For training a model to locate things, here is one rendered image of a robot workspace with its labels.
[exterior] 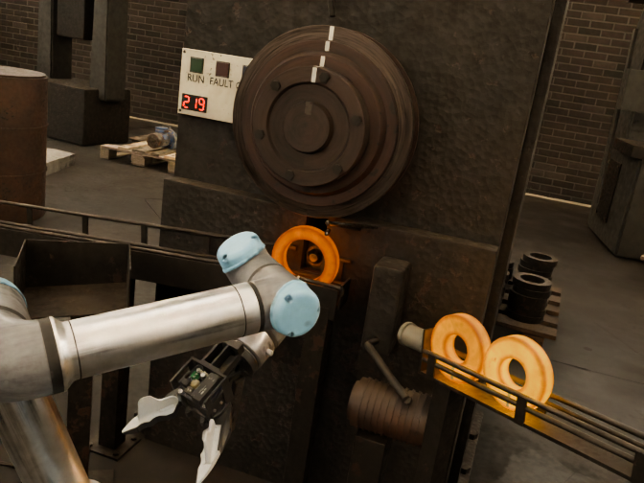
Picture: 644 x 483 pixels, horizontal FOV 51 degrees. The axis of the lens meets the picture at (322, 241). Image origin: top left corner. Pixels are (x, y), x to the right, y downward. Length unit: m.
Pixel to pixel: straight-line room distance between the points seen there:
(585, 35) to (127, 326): 7.08
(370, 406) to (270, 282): 0.77
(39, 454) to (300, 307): 0.44
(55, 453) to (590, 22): 7.12
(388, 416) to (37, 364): 0.99
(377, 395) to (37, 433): 0.86
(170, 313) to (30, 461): 0.33
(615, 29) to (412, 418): 6.42
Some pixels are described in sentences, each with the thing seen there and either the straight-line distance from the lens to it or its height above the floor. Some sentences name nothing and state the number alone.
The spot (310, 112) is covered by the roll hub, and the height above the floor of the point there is 1.15.
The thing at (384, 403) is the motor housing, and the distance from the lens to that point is 1.67.
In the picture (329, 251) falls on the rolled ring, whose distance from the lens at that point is 1.76.
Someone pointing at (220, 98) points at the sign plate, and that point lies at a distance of 1.94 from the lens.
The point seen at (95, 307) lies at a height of 0.60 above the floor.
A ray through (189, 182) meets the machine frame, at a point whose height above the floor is 0.87.
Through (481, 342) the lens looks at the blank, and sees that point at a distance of 1.50.
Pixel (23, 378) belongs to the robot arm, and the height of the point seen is 0.89.
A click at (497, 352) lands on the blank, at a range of 1.47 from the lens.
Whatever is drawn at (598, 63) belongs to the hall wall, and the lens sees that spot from 7.70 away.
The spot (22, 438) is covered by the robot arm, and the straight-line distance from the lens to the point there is 1.09.
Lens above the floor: 1.32
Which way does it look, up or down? 16 degrees down
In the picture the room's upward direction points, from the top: 8 degrees clockwise
